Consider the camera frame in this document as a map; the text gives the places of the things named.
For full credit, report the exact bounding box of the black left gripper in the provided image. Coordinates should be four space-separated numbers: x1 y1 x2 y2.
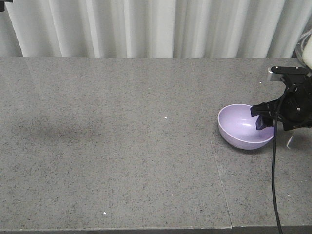
0 0 14 13

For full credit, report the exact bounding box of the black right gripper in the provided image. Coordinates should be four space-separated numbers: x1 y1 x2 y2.
250 74 312 131

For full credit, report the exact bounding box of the lilac plastic bowl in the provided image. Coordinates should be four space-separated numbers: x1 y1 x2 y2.
217 104 274 150

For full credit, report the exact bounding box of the white pleated curtain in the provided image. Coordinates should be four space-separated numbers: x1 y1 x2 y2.
0 0 312 58

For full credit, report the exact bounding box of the black cable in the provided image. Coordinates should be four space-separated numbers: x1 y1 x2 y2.
271 77 293 234

